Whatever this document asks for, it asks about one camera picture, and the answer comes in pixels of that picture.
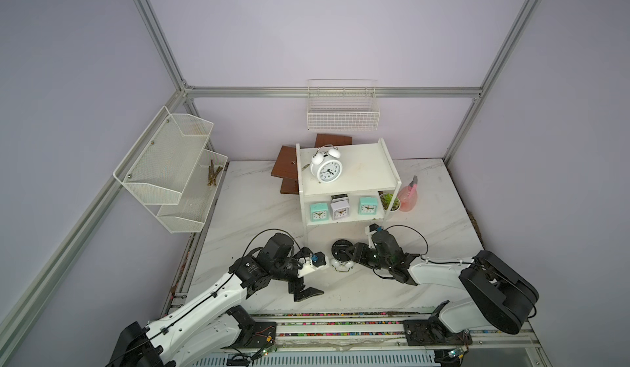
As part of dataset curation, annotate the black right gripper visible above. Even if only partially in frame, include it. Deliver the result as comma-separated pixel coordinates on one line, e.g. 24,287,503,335
345,241,391,269

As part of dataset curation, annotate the black round alarm clock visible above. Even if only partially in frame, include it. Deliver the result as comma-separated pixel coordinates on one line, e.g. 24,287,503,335
331,239,354,262

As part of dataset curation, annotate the mint green alarm clock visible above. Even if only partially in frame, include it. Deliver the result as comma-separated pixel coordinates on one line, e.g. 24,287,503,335
359,196,378,215
309,202,329,222

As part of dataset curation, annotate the clear square alarm clock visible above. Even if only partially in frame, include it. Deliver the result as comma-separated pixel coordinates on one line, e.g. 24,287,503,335
331,199,350,220
331,194,349,203

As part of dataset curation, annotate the white twin-bell alarm clock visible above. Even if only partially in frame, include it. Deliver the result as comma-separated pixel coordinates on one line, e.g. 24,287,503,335
309,145,343,183

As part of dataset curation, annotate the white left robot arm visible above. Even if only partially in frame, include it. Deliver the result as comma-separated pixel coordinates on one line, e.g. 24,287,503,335
108,229,327,366

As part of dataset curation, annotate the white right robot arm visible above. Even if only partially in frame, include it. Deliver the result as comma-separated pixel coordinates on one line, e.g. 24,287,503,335
336,225,540,336

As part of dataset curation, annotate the white two-tier shelf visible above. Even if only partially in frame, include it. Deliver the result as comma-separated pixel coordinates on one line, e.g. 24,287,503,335
295,138,401,233

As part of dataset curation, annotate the green succulent in white pot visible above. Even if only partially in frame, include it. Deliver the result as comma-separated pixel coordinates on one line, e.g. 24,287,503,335
380,193,400,212

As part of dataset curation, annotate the pink spray bottle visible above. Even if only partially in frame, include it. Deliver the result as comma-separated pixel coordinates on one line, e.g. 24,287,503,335
397,175,418,212

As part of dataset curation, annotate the brown wooden step stand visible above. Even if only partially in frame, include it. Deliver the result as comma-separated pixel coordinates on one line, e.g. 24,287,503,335
271,133,353,195

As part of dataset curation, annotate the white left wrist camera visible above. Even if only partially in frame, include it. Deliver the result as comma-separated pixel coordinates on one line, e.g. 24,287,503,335
294,247,327,278

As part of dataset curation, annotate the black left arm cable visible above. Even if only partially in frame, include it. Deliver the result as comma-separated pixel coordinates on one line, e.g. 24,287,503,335
105,228,304,367

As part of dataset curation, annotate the white mesh lower wall bin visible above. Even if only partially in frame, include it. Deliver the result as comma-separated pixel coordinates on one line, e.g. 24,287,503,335
156,150,228,233

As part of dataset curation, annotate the white mesh wall bin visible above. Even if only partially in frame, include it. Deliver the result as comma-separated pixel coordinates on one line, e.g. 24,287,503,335
113,107,213,205
156,150,228,233

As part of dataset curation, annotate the white wire wall basket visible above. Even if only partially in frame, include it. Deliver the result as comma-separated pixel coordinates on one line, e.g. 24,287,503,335
306,79,381,132

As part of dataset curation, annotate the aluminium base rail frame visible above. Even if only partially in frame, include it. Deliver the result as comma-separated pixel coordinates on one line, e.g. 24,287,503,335
139,310,552,367

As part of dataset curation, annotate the white mesh upper wall bin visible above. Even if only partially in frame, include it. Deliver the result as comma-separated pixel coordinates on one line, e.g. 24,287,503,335
113,107,213,205

